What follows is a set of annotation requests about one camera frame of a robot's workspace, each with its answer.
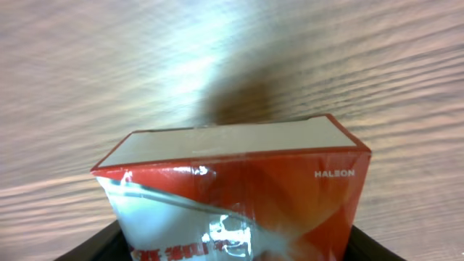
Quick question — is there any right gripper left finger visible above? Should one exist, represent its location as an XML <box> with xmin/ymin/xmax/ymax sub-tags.
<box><xmin>55</xmin><ymin>221</ymin><xmax>131</xmax><ymax>261</ymax></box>

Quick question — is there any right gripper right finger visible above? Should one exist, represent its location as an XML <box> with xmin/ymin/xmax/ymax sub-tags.
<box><xmin>343</xmin><ymin>226</ymin><xmax>406</xmax><ymax>261</ymax></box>

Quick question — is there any red small box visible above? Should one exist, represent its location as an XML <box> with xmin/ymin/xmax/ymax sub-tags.
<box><xmin>91</xmin><ymin>115</ymin><xmax>371</xmax><ymax>260</ymax></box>

